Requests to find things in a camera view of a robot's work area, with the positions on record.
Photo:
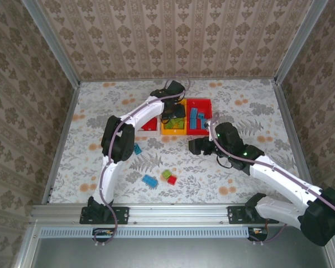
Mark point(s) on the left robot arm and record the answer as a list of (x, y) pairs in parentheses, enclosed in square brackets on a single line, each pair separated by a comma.
[(114, 139)]

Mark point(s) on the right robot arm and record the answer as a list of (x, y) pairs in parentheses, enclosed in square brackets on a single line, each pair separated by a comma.
[(284, 181)]

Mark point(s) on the red plastic bin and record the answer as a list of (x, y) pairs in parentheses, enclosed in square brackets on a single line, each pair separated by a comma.
[(202, 104)]

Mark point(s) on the yellow plastic bin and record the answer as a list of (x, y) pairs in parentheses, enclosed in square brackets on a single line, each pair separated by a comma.
[(173, 132)]

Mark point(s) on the white plastic bin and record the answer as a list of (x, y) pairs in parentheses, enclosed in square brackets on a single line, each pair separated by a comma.
[(148, 133)]

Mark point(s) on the small red square lego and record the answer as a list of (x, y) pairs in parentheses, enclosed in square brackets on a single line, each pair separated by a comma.
[(172, 180)]

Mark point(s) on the small green lego brick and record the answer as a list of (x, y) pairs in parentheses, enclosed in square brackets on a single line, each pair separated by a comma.
[(165, 174)]

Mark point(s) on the long blue lego brick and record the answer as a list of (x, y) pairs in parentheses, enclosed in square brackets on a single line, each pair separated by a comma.
[(150, 181)]

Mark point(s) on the grey metal panel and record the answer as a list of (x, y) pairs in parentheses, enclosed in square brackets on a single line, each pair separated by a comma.
[(178, 254)]

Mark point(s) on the aluminium side rail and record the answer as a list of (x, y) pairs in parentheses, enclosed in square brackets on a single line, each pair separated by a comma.
[(287, 120), (62, 142)]

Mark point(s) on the aluminium front frame rail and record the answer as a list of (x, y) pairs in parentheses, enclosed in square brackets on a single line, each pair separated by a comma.
[(178, 215)]

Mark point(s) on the aluminium corner post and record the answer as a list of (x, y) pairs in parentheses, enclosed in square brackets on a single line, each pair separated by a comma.
[(301, 42), (51, 42)]

